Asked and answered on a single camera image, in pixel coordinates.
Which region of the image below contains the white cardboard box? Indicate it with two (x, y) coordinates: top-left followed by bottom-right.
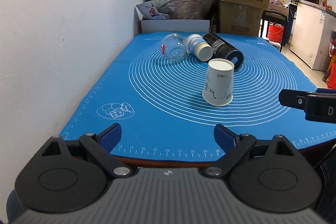
(135, 1), (210, 33)

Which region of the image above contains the lower brown cardboard box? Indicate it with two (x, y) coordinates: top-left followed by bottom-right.
(219, 2), (264, 36)

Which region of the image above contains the blue silicone mat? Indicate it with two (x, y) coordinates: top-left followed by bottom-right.
(60, 33), (335, 162)

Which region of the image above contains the clear glass cup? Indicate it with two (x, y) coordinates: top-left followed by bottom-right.
(161, 33), (187, 63)

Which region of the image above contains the black folding chair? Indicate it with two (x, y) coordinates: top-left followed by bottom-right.
(259, 10), (288, 52)

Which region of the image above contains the white chest freezer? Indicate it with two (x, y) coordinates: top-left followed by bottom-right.
(290, 0), (335, 71)

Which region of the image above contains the black cylindrical cup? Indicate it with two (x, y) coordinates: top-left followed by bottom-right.
(203, 33), (244, 71)

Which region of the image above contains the red bucket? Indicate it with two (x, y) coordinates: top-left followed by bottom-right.
(267, 23), (284, 43)

